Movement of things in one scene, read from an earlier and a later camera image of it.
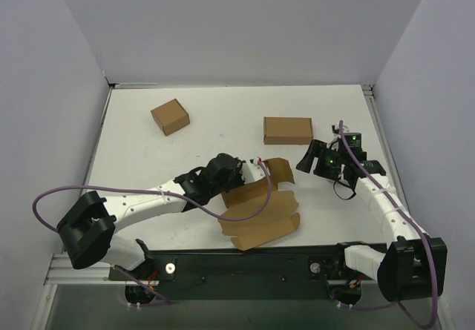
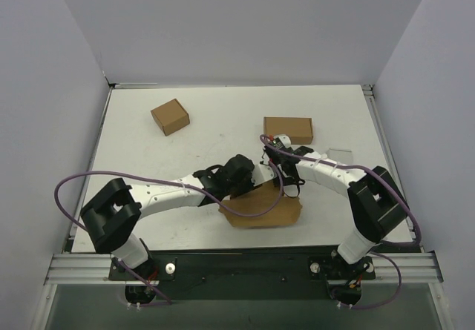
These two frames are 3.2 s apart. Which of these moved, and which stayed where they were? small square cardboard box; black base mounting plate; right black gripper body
Moved: right black gripper body
Stayed: small square cardboard box; black base mounting plate
